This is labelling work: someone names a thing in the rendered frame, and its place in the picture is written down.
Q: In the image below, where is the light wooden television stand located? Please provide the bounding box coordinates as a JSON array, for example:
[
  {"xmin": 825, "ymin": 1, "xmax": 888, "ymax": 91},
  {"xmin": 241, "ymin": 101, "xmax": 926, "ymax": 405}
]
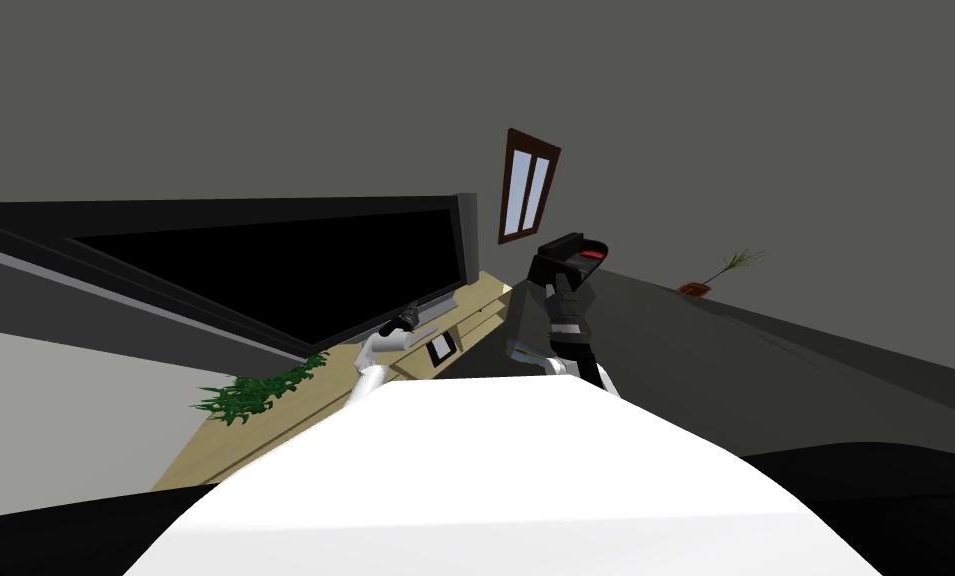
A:
[{"xmin": 150, "ymin": 270, "xmax": 518, "ymax": 492}]

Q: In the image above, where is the small black picture frame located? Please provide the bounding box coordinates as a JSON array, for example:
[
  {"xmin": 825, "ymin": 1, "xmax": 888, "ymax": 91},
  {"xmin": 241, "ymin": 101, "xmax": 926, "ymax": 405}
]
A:
[{"xmin": 426, "ymin": 330, "xmax": 460, "ymax": 369}]

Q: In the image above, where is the thin plant in brown pot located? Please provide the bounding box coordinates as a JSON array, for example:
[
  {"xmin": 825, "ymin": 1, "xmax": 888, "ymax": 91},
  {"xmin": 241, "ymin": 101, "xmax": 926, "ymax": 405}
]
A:
[{"xmin": 674, "ymin": 247, "xmax": 767, "ymax": 301}]

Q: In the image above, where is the brown framed window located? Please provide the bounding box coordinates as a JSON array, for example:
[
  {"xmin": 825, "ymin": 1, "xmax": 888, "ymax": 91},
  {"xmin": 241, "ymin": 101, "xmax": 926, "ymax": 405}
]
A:
[{"xmin": 496, "ymin": 127, "xmax": 563, "ymax": 246}]

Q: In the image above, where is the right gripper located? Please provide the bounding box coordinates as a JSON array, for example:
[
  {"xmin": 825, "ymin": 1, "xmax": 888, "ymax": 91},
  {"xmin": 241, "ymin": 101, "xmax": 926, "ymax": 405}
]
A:
[{"xmin": 526, "ymin": 232, "xmax": 611, "ymax": 294}]

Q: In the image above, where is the black television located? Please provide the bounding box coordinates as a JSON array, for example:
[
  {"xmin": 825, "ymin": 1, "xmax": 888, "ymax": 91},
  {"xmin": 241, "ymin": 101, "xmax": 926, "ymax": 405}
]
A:
[{"xmin": 0, "ymin": 192, "xmax": 481, "ymax": 360}]

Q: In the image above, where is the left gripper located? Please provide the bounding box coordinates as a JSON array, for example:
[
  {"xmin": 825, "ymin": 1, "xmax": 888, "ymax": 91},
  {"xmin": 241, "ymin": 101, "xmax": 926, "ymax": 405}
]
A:
[{"xmin": 378, "ymin": 303, "xmax": 423, "ymax": 338}]

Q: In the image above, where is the green leafy plant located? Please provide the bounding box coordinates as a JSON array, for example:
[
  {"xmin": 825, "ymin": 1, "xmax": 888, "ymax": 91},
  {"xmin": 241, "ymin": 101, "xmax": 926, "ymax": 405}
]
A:
[{"xmin": 191, "ymin": 351, "xmax": 331, "ymax": 427}]

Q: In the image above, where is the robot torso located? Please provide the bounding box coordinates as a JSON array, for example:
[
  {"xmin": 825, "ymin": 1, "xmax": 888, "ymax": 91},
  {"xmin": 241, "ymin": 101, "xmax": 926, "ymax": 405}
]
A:
[{"xmin": 123, "ymin": 374, "xmax": 884, "ymax": 576}]

